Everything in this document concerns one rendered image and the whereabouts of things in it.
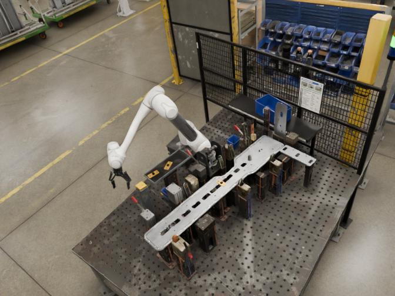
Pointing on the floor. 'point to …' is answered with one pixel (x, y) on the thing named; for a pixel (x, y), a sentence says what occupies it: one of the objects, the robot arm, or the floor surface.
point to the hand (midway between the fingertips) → (121, 187)
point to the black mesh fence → (291, 99)
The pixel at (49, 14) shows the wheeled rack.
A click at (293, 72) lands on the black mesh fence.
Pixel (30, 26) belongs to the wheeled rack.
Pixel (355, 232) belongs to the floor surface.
